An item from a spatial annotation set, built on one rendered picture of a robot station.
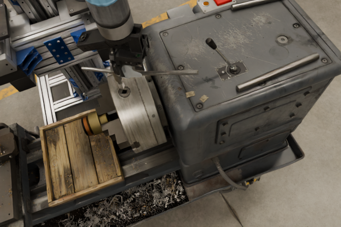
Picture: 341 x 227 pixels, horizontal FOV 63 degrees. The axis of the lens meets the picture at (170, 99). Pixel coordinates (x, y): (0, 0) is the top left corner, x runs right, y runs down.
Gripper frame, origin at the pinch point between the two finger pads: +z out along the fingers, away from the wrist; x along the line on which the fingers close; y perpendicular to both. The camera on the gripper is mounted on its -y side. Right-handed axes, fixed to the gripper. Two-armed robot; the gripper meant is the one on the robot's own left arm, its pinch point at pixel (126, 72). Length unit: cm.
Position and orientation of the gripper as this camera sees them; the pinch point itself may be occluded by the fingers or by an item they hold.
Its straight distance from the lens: 79.1
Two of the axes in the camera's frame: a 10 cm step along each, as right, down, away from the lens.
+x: 1.7, -9.1, 3.9
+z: 0.6, 4.1, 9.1
